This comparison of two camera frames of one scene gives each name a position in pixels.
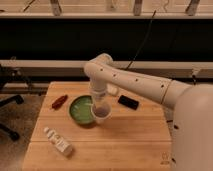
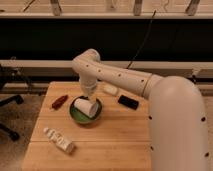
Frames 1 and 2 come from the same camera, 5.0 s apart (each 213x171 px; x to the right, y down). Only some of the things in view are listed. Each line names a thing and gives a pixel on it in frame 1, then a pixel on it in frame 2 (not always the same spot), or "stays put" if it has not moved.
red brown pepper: [59, 102] stays put
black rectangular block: [128, 102] stays put
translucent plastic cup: [101, 110] to [90, 108]
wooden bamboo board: [78, 129] stays put
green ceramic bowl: [80, 109] stays put
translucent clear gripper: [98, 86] to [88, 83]
